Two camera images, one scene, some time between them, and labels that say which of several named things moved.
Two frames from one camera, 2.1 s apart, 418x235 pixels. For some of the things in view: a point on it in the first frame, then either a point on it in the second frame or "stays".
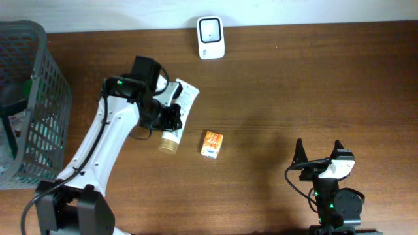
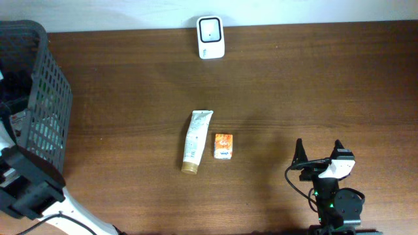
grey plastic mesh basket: (36, 106) stays
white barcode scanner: (211, 37) stays
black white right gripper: (299, 156) stays
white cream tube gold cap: (170, 140) → (195, 141)
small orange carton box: (211, 144) → (223, 146)
